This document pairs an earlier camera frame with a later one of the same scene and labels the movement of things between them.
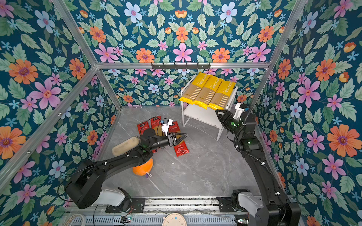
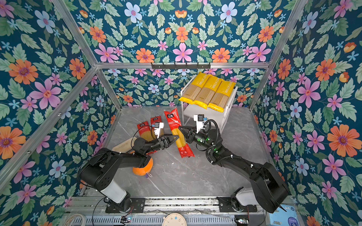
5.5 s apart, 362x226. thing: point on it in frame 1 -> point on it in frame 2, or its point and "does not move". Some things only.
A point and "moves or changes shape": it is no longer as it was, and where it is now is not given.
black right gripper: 228,115 -> 191,138
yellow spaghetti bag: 207,92 does not move
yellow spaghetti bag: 194,88 does not move
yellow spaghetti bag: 221,97 does not move
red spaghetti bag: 156,124 does not move
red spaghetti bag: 180,149 moves or changes shape
